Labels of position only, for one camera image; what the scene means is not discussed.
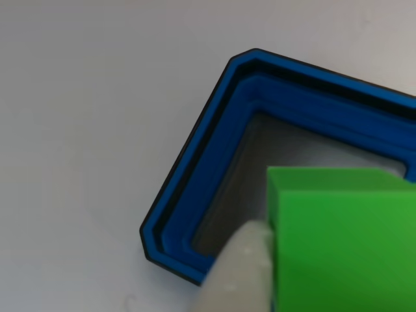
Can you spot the blue square box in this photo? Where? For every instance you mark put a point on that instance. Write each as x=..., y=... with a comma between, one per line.
x=221, y=146

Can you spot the green cube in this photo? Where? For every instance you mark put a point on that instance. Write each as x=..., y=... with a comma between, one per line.
x=341, y=247

